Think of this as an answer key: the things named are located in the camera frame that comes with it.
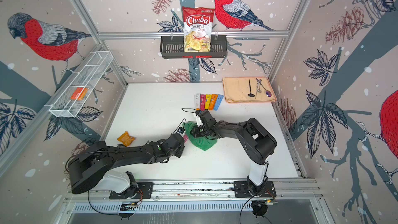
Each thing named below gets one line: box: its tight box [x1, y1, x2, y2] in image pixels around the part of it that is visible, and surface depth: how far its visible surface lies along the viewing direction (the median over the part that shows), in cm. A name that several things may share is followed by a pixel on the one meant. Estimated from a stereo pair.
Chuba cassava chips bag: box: [182, 6, 216, 53], surface depth 87 cm
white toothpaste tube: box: [193, 93, 201, 111], surface depth 109 cm
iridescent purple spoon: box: [255, 77, 273, 98], surface depth 116 cm
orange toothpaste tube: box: [208, 93, 218, 111], surface depth 109 cm
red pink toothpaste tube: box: [200, 94, 206, 112], surface depth 109 cm
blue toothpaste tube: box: [213, 94, 224, 111], surface depth 109 cm
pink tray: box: [222, 76, 277, 104], surface depth 117 cm
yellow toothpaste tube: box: [205, 94, 212, 110], surface depth 109 cm
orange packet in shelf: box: [70, 87, 89, 101], surface depth 73 cm
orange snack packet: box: [117, 130, 136, 147], surface depth 92 cm
